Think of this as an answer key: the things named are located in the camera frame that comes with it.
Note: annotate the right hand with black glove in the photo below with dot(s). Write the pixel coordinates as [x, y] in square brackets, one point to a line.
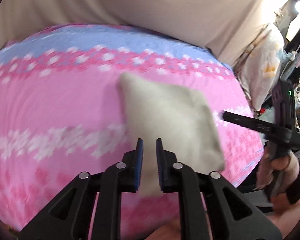
[289, 168]

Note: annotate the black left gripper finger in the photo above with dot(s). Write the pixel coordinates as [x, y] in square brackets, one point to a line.
[256, 125]
[89, 207]
[209, 206]

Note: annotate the cream knitted sock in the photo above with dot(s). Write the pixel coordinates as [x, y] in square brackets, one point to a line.
[177, 115]

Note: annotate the pink floral bed sheet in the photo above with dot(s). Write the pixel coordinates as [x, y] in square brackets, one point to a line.
[61, 112]

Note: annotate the beige blanket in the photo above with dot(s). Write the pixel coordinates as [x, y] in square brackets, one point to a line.
[226, 27]

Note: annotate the white patterned pillow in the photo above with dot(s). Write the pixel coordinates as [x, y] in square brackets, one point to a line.
[257, 68]

